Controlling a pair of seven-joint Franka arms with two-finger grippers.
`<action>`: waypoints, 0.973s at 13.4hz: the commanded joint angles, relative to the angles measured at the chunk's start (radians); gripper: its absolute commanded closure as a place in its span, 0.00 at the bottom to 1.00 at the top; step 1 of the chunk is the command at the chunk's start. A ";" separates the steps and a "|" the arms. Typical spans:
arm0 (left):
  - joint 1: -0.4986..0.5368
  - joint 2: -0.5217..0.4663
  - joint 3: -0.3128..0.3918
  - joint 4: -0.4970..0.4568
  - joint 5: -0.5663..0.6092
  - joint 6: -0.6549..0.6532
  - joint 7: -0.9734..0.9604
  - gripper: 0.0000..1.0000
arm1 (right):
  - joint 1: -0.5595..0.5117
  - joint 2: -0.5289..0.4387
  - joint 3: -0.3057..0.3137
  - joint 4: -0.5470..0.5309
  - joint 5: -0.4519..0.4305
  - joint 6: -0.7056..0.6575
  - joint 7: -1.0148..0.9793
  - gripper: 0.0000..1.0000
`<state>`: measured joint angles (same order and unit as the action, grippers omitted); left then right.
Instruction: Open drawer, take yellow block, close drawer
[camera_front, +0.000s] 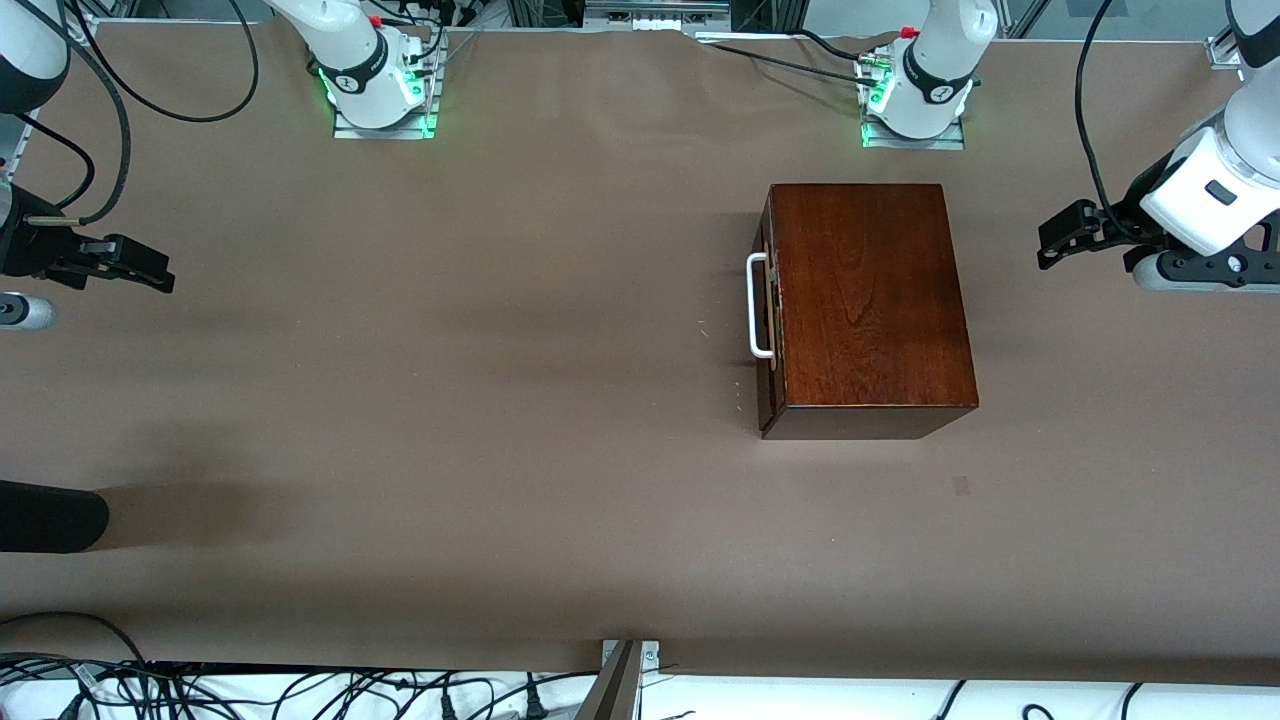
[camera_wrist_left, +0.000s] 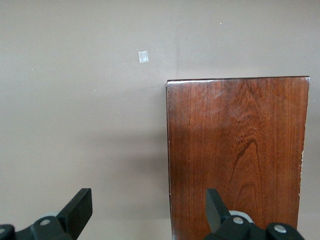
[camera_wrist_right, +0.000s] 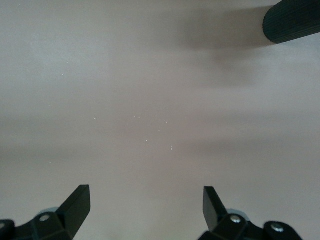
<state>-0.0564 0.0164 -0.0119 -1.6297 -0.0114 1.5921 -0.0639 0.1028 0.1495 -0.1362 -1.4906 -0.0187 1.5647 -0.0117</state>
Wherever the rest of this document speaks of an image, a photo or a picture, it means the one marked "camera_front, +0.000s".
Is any thick black gripper cable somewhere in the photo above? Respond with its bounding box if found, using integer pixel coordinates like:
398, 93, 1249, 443
25, 10, 133, 227

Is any arched black floor cable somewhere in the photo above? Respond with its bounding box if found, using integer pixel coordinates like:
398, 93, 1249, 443
0, 611, 151, 667

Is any silver frame rail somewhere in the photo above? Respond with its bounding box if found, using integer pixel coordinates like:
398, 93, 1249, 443
585, 0, 732, 31

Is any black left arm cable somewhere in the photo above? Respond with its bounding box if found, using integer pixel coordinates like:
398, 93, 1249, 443
1074, 0, 1147, 243

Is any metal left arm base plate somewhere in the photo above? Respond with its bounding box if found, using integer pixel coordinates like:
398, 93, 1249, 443
860, 50, 967, 151

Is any brown paper table cover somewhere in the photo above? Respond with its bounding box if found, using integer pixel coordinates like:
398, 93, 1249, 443
0, 20, 1280, 687

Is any thin black cable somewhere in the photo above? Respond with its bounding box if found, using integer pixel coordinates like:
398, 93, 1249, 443
15, 110, 97, 211

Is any black base power cable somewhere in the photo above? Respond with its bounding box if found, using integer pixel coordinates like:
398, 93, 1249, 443
700, 38, 871, 83

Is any white drawer handle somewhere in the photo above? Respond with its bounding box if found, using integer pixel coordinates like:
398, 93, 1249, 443
747, 252, 776, 359

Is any black ribbed cylinder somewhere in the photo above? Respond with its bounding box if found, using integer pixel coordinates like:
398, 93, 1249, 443
0, 480, 110, 554

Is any aluminium profile bar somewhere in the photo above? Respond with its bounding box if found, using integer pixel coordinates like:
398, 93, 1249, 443
575, 640, 661, 720

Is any dark brown wooden cabinet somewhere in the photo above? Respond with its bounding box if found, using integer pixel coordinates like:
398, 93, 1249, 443
757, 183, 980, 441

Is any black cable with plug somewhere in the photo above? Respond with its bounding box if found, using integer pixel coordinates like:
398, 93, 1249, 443
400, 675, 461, 720
495, 672, 549, 720

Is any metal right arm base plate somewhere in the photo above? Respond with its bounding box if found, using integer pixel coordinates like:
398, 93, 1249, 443
333, 40, 442, 141

